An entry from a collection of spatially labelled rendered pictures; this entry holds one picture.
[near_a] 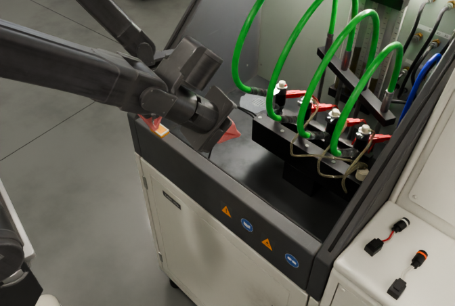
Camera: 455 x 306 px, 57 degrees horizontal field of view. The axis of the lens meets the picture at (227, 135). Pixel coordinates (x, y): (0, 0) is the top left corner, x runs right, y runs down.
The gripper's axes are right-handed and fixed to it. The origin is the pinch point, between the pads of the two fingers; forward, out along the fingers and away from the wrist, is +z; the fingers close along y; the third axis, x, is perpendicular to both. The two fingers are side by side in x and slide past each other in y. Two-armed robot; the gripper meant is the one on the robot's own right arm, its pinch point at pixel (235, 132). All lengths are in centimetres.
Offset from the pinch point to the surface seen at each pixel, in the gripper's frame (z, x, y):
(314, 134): 22.2, -0.2, 7.7
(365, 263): 26.0, -25.7, -4.9
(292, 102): 59, 35, 8
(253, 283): 44, -4, -36
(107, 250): 71, 71, -100
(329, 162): 34.5, -1.4, 4.1
